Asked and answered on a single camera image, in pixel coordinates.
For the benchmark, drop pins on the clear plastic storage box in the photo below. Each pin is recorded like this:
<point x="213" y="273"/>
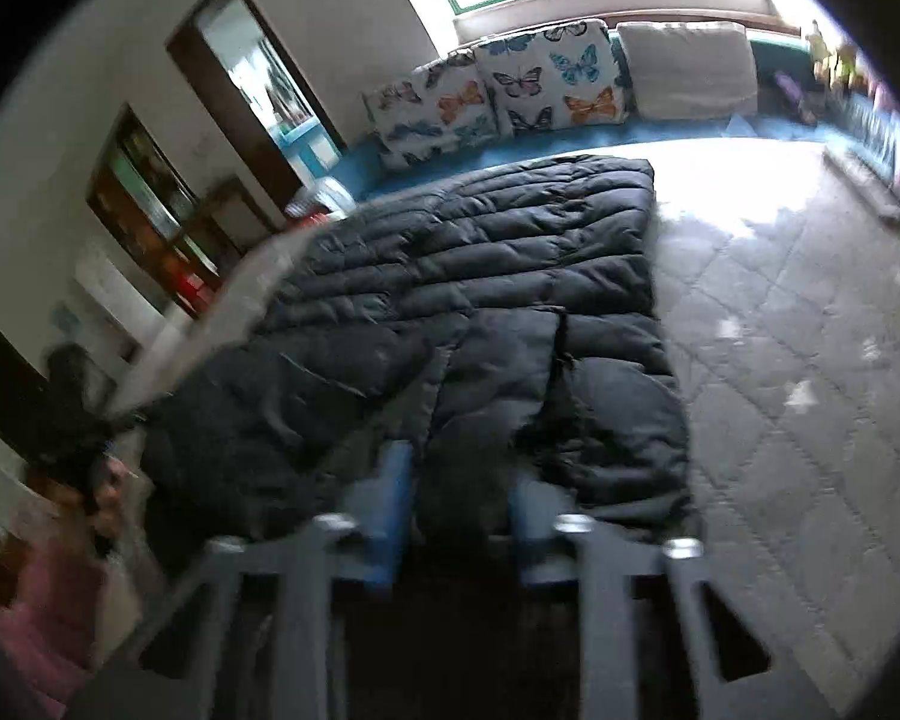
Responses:
<point x="881" y="139"/>

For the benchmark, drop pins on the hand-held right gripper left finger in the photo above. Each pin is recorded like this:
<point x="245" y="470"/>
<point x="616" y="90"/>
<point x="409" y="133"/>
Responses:
<point x="390" y="510"/>

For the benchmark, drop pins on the teal sofa bench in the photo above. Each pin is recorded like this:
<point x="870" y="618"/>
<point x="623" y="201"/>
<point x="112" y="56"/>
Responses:
<point x="645" y="131"/>

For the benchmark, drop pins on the blue cabinet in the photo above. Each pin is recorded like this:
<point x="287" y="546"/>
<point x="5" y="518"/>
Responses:
<point x="307" y="146"/>

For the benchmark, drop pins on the patterned cloth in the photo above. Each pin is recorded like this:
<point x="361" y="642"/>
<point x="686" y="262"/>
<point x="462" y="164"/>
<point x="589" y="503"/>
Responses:
<point x="319" y="202"/>

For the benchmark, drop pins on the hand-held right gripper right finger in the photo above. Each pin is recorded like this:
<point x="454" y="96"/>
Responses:
<point x="536" y="540"/>

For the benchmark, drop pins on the white cushion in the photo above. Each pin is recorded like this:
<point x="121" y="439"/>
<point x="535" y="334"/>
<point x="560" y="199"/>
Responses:
<point x="686" y="67"/>

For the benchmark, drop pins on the brown yellow plush toy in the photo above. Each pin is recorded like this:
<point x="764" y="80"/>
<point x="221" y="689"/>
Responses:
<point x="845" y="64"/>

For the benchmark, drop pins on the butterfly print cushion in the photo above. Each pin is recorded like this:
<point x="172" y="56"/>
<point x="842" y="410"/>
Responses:
<point x="435" y="112"/>
<point x="547" y="75"/>

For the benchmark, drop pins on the grey star quilted mat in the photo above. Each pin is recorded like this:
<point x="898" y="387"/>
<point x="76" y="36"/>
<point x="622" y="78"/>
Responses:
<point x="757" y="352"/>

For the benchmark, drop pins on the wooden bookshelf with items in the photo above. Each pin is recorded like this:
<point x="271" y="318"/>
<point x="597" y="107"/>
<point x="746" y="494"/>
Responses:
<point x="142" y="187"/>

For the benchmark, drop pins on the red plastic object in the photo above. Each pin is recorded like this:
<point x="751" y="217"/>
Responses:
<point x="309" y="220"/>

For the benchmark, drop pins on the black down jacket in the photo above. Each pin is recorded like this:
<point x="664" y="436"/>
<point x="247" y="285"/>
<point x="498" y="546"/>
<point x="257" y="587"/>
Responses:
<point x="457" y="277"/>

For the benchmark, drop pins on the dark wooden door frame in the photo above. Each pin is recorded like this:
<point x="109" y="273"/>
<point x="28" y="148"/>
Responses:
<point x="195" y="52"/>

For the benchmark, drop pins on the person's left hand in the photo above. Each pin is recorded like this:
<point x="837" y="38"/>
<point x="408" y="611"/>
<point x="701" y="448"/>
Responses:
<point x="109" y="499"/>

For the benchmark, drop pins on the person's left forearm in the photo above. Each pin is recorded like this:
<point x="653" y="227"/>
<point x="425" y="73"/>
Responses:
<point x="52" y="615"/>

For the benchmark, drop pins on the purple fabric item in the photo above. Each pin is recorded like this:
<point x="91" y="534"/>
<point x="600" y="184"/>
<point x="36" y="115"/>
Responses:
<point x="795" y="97"/>

